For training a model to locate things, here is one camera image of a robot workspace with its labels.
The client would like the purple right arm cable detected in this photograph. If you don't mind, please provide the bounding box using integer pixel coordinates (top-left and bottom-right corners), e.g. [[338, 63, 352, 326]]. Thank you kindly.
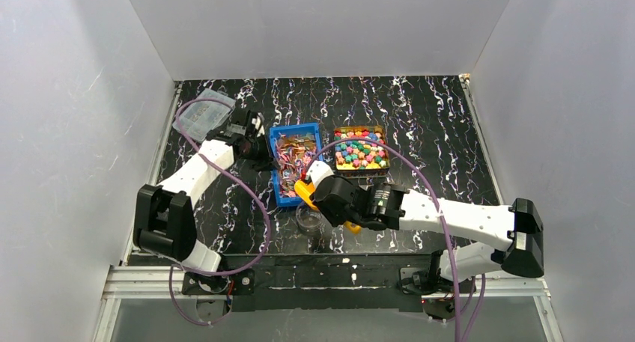
[[301, 137, 487, 342]]

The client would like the dark tin of star candies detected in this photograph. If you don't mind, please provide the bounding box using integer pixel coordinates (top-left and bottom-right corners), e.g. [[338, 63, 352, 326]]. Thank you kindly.
[[333, 125, 390, 178]]

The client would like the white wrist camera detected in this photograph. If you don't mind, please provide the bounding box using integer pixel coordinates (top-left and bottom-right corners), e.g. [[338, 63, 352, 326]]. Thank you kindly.
[[231, 109, 265, 138], [304, 160, 334, 188]]

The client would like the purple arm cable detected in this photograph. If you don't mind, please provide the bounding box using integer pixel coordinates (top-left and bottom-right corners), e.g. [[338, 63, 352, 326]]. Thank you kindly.
[[167, 98, 273, 327], [301, 137, 487, 342]]

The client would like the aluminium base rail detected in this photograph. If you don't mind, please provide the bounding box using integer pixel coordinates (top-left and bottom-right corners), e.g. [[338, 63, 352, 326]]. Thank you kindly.
[[92, 266, 563, 341]]

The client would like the yellow plastic scoop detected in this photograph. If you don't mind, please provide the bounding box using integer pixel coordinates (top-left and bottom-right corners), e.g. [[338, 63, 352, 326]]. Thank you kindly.
[[294, 180, 362, 234]]

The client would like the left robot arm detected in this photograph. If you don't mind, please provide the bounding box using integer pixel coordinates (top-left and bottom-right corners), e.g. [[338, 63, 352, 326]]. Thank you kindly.
[[133, 109, 276, 275]]

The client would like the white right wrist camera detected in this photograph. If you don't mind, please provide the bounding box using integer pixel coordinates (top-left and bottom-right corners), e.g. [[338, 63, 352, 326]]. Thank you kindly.
[[304, 160, 334, 188]]

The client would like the clear compartment organizer box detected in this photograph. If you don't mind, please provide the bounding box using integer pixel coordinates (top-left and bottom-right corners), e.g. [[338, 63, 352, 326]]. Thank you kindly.
[[179, 88, 235, 142]]

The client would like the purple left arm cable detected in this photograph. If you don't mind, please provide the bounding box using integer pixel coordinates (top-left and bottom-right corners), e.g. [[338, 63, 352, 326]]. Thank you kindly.
[[167, 98, 273, 327]]

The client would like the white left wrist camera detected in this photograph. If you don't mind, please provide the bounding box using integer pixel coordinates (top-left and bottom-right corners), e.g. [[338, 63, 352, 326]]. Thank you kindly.
[[231, 109, 265, 138]]

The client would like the blue plastic candy bin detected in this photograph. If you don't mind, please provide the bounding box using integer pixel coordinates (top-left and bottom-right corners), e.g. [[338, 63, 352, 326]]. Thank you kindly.
[[268, 123, 322, 208]]

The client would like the clear round plastic jar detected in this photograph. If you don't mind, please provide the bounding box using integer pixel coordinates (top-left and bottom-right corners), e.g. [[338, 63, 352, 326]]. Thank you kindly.
[[295, 203, 330, 236]]

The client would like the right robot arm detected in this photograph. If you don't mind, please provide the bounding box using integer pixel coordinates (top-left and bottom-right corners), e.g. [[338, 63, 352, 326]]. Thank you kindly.
[[295, 175, 544, 295]]

